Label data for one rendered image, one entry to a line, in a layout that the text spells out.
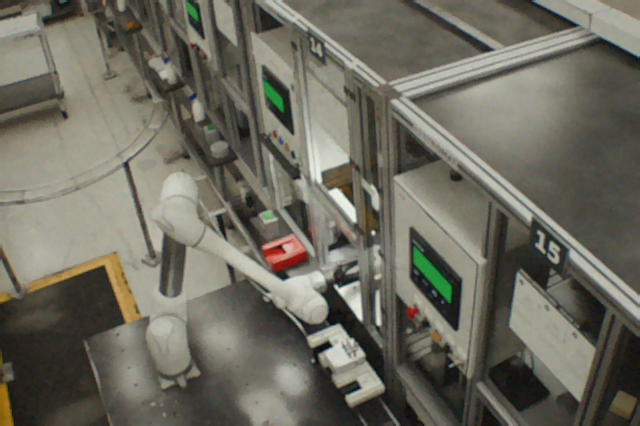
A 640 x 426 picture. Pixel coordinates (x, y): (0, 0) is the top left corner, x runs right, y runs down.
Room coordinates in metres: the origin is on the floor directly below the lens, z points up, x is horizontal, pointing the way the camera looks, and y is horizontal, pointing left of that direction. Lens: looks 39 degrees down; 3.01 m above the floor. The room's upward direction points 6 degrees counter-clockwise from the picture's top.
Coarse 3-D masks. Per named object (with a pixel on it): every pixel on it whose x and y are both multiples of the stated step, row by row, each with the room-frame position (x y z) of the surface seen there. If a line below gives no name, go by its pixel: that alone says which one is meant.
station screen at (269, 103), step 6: (264, 78) 2.49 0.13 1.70; (270, 84) 2.44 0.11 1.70; (276, 90) 2.38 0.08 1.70; (264, 96) 2.52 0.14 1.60; (282, 96) 2.34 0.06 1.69; (270, 102) 2.46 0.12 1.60; (270, 108) 2.47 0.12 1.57; (276, 108) 2.41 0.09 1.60; (282, 108) 2.34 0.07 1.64; (276, 114) 2.42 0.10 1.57; (282, 114) 2.35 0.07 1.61; (282, 120) 2.36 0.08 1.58
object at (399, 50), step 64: (320, 0) 2.47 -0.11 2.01; (384, 0) 2.41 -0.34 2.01; (448, 0) 2.36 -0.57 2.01; (512, 0) 2.32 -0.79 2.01; (576, 0) 2.10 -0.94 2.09; (384, 64) 1.91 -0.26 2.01; (448, 64) 1.87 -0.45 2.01; (384, 192) 1.71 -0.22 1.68; (384, 320) 1.73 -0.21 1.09; (384, 384) 1.74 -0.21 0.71
